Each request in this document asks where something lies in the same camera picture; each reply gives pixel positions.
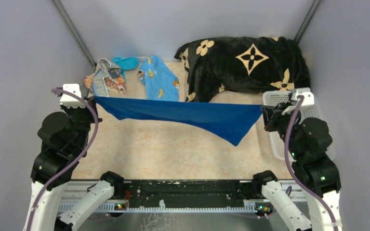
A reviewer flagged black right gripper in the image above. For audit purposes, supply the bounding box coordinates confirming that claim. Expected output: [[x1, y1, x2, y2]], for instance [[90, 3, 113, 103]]
[[261, 100, 304, 158]]

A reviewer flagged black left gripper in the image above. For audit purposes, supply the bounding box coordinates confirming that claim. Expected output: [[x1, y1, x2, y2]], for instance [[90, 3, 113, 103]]
[[60, 94, 103, 153]]

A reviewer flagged dark blue towel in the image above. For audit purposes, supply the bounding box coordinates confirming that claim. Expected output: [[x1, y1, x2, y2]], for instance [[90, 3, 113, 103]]
[[96, 96, 262, 146]]

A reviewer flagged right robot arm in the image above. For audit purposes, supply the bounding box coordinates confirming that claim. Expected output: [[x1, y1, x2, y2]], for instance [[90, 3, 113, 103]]
[[252, 103, 342, 231]]

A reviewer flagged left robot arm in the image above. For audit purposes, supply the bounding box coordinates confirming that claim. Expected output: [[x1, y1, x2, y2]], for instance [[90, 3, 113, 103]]
[[23, 97, 126, 231]]

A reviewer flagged grey orange printed cloth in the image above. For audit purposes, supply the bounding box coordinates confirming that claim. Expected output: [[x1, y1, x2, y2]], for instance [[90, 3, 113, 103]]
[[83, 58, 127, 97]]

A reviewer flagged black floral plush blanket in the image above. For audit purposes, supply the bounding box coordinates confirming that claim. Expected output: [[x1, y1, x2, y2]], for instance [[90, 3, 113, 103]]
[[174, 37, 311, 103]]

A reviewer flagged teal small cloth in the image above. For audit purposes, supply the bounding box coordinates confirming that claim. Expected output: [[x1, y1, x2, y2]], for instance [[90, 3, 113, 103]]
[[111, 57, 139, 82]]

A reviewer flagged light blue printed towel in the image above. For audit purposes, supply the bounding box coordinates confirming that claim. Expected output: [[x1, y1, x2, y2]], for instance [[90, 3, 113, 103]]
[[138, 55, 180, 102]]

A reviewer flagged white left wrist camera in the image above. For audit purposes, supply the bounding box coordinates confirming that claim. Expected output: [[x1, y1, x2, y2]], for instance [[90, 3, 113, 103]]
[[59, 83, 85, 108]]

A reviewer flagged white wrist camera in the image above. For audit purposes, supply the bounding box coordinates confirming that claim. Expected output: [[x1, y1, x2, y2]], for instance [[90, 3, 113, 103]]
[[282, 88, 315, 115], [59, 83, 85, 108]]

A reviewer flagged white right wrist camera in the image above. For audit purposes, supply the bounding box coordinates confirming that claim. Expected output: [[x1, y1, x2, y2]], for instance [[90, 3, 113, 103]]
[[282, 88, 315, 115]]

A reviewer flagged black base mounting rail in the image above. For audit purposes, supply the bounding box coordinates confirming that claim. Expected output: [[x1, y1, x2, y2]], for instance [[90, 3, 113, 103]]
[[57, 178, 304, 214]]

